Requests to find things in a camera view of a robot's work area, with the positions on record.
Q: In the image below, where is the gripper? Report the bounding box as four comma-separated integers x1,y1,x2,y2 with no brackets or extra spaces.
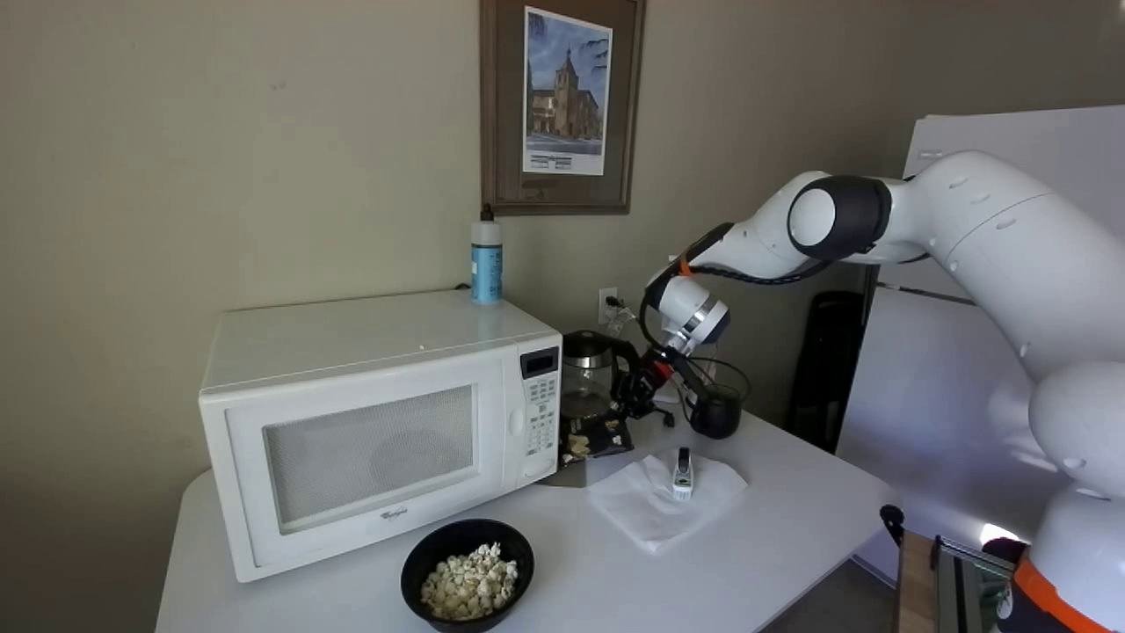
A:
612,346,704,429

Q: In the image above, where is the black snack packet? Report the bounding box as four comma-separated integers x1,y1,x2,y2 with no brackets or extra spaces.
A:
561,417,635,464

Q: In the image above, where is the glass coffee carafe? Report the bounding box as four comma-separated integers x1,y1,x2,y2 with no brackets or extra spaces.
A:
561,330,642,421

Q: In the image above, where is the black cup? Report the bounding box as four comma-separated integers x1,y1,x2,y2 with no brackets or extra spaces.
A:
685,356,753,440

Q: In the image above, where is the grey tray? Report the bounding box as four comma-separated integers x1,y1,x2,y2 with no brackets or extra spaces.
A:
538,448,637,490

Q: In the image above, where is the white paper napkin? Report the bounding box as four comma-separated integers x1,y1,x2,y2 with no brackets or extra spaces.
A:
586,447,750,556

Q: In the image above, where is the white bottle with blue label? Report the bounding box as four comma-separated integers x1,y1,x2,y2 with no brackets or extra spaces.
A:
469,203,504,306

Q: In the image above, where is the heap of popcorn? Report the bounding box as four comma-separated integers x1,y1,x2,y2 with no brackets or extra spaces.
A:
419,542,520,622

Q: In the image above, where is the black bowl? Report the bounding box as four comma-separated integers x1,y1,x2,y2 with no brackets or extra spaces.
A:
400,518,536,633

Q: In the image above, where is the white microwave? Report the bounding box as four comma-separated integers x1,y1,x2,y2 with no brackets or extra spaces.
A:
198,289,564,584

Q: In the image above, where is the microwave door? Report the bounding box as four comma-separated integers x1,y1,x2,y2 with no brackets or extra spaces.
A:
200,353,519,584

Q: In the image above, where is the whiteboard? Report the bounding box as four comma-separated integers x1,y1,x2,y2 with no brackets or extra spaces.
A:
833,105,1125,585

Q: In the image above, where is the framed picture of building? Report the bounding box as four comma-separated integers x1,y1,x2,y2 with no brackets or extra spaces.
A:
479,0,648,217

